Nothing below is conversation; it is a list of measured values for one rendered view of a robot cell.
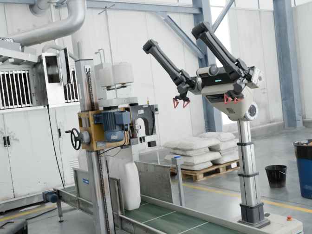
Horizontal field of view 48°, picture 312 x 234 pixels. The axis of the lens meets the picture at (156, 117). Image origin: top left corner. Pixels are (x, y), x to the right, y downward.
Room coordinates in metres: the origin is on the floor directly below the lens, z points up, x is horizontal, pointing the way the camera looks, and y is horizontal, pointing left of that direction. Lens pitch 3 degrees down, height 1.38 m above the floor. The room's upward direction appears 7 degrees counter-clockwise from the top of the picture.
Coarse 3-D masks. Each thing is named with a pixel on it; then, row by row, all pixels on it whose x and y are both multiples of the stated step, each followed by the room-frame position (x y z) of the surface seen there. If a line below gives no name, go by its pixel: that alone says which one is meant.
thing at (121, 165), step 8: (112, 152) 3.50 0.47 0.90; (120, 152) 3.36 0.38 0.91; (128, 152) 3.24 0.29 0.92; (112, 160) 3.45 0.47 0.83; (120, 160) 3.35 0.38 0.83; (128, 160) 3.24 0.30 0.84; (112, 168) 3.39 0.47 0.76; (120, 168) 3.25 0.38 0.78; (128, 168) 3.22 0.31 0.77; (136, 168) 3.27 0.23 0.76; (112, 176) 3.41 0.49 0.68; (120, 176) 3.25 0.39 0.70; (128, 176) 3.21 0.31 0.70; (136, 176) 3.25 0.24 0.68; (128, 184) 3.21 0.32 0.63; (136, 184) 3.24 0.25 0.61; (128, 192) 3.21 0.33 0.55; (136, 192) 3.23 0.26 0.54; (128, 200) 3.21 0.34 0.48; (136, 200) 3.23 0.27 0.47; (128, 208) 3.23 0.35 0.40
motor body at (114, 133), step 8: (104, 112) 2.69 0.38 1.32; (112, 112) 2.69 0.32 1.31; (120, 112) 2.75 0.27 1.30; (104, 120) 2.70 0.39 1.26; (112, 120) 2.69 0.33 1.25; (104, 128) 2.71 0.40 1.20; (112, 128) 2.69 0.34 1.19; (120, 128) 2.72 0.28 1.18; (104, 136) 2.72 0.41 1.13; (112, 136) 2.67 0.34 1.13; (120, 136) 2.70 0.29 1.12
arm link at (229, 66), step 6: (204, 24) 2.27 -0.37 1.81; (198, 36) 2.33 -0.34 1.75; (204, 36) 2.29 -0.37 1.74; (210, 36) 2.31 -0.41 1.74; (204, 42) 2.31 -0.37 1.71; (210, 42) 2.29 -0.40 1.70; (210, 48) 2.31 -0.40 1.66; (216, 48) 2.30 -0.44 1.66; (216, 54) 2.31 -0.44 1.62; (222, 54) 2.30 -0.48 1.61; (222, 60) 2.31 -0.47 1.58; (228, 60) 2.32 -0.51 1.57; (228, 66) 2.31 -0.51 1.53; (234, 66) 2.32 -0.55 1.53; (228, 72) 2.33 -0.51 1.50; (234, 72) 2.31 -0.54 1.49; (234, 78) 2.33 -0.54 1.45
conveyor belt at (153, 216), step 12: (72, 192) 4.18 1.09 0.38; (144, 204) 3.36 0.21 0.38; (132, 216) 3.04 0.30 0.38; (144, 216) 3.01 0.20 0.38; (156, 216) 2.97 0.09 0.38; (168, 216) 2.94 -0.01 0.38; (180, 216) 2.90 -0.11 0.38; (192, 216) 2.87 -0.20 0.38; (156, 228) 2.69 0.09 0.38; (168, 228) 2.66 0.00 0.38; (180, 228) 2.63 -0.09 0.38; (192, 228) 2.61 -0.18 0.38; (204, 228) 2.58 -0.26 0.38; (216, 228) 2.55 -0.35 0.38; (228, 228) 2.53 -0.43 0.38
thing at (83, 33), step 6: (84, 24) 6.11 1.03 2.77; (78, 30) 6.06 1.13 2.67; (84, 30) 6.10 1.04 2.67; (72, 36) 6.11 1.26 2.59; (78, 36) 6.06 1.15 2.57; (84, 36) 6.09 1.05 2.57; (72, 42) 6.13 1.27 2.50; (84, 42) 6.09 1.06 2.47; (90, 42) 6.20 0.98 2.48; (72, 48) 6.17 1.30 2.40; (84, 48) 6.08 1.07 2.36; (90, 48) 6.17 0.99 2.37; (84, 54) 6.07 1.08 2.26; (90, 54) 6.15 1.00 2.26
